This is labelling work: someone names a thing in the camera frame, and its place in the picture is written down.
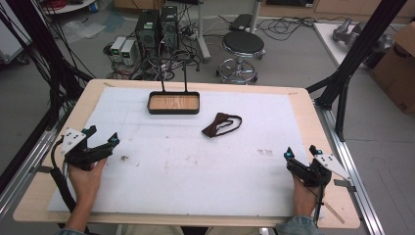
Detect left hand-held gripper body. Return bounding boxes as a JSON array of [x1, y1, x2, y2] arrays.
[[61, 127, 114, 171]]

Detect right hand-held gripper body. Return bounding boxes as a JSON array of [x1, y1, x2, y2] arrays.
[[286, 153, 352, 189]]

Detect person's right hand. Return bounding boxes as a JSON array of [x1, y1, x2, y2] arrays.
[[292, 178, 323, 217]]

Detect person's left hand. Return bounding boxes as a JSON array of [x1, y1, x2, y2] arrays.
[[67, 158, 109, 210]]

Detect thin wooden stick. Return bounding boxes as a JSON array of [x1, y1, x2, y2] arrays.
[[322, 201, 346, 225]]

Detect black tray with wooden base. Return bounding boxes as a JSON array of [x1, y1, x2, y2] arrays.
[[147, 58, 201, 116]]

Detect white foam mat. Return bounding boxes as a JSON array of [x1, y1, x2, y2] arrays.
[[46, 85, 325, 218]]

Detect white power supply unit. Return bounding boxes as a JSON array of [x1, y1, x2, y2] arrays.
[[110, 35, 127, 64], [120, 39, 137, 67]]

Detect clear plastic sheet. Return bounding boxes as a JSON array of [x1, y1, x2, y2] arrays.
[[61, 19, 108, 44]]

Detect white board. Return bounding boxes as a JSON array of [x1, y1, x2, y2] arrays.
[[312, 22, 370, 70]]

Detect black computer tower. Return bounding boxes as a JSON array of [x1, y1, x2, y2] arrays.
[[159, 5, 180, 54], [134, 9, 161, 61]]

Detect brown cardboard box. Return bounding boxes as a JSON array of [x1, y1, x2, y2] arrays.
[[369, 22, 415, 115]]

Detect black round stool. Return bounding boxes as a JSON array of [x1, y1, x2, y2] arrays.
[[215, 30, 266, 85]]

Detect round white table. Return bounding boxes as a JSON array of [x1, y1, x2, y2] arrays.
[[41, 0, 98, 16]]

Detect white table leg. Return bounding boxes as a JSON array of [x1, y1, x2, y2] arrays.
[[249, 0, 262, 33], [195, 0, 212, 64]]

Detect black flat box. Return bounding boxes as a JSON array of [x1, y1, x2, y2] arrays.
[[228, 13, 254, 32]]

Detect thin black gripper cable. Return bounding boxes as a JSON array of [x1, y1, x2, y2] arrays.
[[312, 182, 328, 227]]

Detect grey metal bracket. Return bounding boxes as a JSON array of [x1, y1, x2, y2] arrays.
[[333, 178, 357, 194], [29, 164, 54, 174]]

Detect black sleeved gripper cable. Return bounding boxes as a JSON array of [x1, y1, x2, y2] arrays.
[[48, 136, 78, 213]]

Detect aluminium rail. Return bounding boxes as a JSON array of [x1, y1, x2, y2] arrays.
[[313, 99, 388, 235], [0, 125, 63, 219]]

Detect black frame post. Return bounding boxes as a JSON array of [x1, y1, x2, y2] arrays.
[[0, 0, 96, 131], [305, 0, 409, 142]]

